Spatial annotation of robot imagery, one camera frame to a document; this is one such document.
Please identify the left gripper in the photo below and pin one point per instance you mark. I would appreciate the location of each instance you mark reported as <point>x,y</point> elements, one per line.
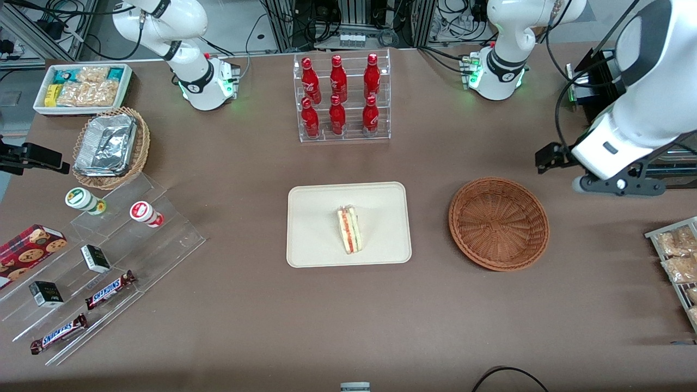
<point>561,154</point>

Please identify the triangular sandwich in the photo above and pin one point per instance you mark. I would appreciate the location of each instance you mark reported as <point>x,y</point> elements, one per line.
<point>348,231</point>

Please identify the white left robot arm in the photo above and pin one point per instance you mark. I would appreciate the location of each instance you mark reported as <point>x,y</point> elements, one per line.
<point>653,65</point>

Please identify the brown wicker basket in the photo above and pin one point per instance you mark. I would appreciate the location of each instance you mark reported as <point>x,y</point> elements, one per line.
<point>501,228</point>

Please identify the light wicker basket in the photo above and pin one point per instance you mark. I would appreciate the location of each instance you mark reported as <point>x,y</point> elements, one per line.
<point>142,147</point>

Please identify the tray of packaged snacks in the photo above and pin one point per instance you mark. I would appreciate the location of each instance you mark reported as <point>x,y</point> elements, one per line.
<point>653,235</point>

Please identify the cream plastic tray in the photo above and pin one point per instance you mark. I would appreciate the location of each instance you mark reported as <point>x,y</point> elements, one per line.
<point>316,228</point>

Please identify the green lid cup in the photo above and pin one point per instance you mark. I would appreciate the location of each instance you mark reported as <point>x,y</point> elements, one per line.
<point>79,197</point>

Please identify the silver foil container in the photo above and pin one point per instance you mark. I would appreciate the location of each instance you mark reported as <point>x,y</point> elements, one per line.
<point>106,144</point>

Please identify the white snack bin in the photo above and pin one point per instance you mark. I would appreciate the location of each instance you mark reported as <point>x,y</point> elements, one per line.
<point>87,111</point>

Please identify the yellow snack packet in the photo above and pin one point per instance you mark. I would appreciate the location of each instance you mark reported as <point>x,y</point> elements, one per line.
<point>51,95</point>

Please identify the clear bag of crackers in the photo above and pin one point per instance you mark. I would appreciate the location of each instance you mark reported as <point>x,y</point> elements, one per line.
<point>103,93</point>
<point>92,74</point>
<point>73,95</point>

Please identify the black food warmer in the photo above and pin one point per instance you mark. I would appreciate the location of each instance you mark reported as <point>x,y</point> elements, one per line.
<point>591,92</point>

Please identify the teal snack packet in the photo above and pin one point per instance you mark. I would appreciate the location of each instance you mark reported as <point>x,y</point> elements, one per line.
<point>62,76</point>
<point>116,74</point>

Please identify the red plaid cookie box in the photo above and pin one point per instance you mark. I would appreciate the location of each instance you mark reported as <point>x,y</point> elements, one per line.
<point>27,247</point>

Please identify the red lid cup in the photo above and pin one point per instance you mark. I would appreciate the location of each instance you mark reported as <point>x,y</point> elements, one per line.
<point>141,211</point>

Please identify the small black box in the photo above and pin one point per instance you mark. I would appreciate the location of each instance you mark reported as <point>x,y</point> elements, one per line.
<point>95,258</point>
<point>46,294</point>

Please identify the Snickers bar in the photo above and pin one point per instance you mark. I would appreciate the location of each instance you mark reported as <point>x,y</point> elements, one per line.
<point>59,333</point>
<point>109,289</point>

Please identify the clear bag of pastry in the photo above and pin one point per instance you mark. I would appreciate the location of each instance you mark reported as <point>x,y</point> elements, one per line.
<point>675,242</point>
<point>680,269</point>
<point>694,316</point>
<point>692,295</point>

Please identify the clear acrylic stepped shelf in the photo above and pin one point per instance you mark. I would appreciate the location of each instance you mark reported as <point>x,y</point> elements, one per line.
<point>163,250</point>

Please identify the red cola bottle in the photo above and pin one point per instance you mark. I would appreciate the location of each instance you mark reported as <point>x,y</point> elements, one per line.
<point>337,117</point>
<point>310,121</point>
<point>372,76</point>
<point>338,79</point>
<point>310,81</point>
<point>370,117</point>

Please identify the clear acrylic bottle rack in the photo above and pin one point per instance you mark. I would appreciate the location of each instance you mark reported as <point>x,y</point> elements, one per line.
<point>325,136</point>

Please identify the white power strip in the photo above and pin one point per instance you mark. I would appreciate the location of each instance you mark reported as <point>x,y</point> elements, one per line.
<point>351,39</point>

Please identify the aluminium frame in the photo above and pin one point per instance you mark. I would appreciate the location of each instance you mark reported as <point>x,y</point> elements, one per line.
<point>81,32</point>

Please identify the aluminium extrusion post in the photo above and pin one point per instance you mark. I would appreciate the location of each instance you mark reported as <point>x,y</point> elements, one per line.
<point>283,27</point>
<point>422,24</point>

